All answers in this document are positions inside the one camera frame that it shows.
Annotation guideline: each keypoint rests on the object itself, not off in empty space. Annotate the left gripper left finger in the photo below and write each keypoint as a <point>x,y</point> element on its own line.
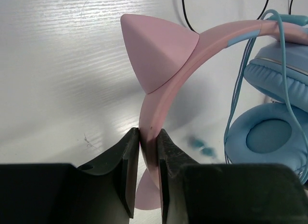
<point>101,191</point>

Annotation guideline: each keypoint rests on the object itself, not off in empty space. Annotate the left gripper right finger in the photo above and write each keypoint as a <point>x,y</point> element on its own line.
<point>194,193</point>

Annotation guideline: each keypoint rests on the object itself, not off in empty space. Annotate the pink blue cat-ear headphones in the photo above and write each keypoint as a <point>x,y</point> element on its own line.
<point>238,92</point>

